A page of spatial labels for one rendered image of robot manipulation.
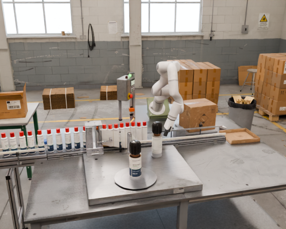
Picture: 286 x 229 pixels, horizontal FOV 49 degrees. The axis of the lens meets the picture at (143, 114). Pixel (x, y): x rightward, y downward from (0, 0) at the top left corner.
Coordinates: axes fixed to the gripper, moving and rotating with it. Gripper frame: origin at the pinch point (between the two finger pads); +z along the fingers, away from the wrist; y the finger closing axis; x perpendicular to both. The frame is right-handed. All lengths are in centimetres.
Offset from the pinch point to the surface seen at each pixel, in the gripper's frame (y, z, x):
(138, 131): 3.0, 3.7, -27.0
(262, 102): -267, -31, 290
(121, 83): -2, -33, -54
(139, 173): 64, 14, -37
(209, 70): -298, -54, 172
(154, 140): 31.0, -1.8, -21.1
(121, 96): -2, -22, -51
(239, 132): -11, -18, 81
